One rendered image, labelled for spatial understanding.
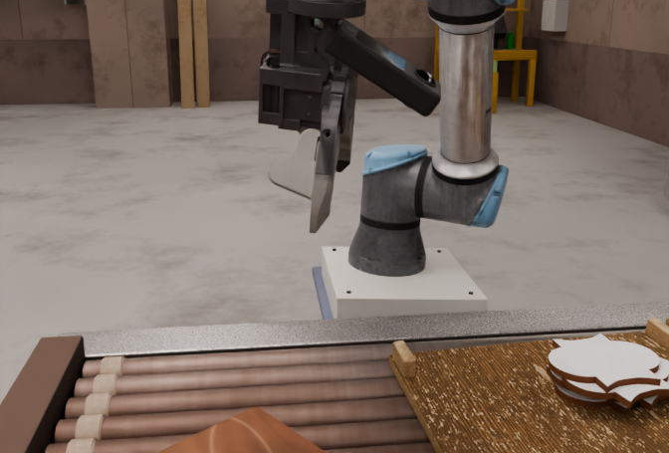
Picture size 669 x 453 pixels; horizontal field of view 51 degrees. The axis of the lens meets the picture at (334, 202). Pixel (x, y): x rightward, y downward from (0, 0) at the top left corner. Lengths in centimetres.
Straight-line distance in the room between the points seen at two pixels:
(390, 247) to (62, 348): 59
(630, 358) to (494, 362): 18
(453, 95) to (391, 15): 951
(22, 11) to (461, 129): 995
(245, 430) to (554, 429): 39
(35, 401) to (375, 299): 56
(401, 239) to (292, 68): 71
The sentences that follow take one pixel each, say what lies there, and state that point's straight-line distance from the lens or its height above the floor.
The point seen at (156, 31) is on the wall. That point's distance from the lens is 1000.
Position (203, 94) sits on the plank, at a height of 18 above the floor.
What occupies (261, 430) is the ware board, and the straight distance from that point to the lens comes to 68.
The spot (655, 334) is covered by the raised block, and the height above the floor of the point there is 95.
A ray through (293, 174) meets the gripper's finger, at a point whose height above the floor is 127.
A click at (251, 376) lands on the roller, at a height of 92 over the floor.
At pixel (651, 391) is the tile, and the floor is 97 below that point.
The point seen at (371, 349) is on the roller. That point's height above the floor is 92.
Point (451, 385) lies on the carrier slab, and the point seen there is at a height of 94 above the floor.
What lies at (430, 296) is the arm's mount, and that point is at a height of 92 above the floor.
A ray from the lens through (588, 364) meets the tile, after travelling 94.
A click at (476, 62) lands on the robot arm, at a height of 133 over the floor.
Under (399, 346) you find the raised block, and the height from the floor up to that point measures 96.
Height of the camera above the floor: 142
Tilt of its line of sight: 16 degrees down
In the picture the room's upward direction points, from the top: straight up
